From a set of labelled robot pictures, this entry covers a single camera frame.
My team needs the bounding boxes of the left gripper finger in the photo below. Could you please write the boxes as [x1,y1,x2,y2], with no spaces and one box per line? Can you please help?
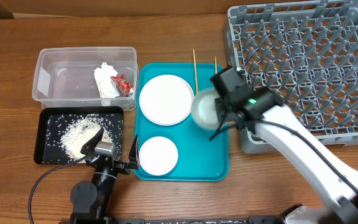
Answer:
[80,128,104,155]
[128,135,140,170]

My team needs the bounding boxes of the grey bowl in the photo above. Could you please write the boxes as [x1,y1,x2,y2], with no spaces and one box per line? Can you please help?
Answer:
[191,88,219,130]

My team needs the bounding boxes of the rice leftovers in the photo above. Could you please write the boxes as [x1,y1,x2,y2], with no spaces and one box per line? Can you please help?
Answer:
[44,113,123,163]

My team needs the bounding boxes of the wooden chopstick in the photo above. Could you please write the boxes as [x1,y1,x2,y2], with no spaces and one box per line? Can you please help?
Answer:
[193,49,199,95]
[214,56,218,74]

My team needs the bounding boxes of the large pink plate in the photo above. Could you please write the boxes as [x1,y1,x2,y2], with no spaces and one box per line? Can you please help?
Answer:
[139,75,195,126]

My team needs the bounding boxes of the red snack wrapper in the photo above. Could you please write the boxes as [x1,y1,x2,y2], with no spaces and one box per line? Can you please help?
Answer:
[111,74,134,96]

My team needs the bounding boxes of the white tissue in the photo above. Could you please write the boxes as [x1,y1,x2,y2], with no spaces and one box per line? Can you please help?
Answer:
[94,62,120,98]

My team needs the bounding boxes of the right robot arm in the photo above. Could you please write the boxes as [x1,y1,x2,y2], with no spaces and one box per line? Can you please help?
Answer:
[210,67,358,223]

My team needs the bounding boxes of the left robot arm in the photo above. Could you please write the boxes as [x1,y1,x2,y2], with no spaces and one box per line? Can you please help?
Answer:
[70,129,140,223]

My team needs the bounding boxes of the grey dishwasher rack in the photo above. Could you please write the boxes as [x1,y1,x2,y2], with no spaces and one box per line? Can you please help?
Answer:
[223,0,358,146]

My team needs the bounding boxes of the black tray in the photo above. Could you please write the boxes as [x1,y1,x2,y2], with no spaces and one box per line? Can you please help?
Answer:
[34,106,124,165]

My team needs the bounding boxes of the teal plastic serving tray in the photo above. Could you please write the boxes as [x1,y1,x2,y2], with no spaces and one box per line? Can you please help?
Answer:
[134,63,229,182]

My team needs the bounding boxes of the clear plastic bin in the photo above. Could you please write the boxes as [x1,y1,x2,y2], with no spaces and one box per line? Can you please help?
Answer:
[32,47,139,111]

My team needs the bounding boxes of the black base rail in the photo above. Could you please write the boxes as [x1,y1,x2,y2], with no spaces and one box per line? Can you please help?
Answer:
[57,217,291,224]

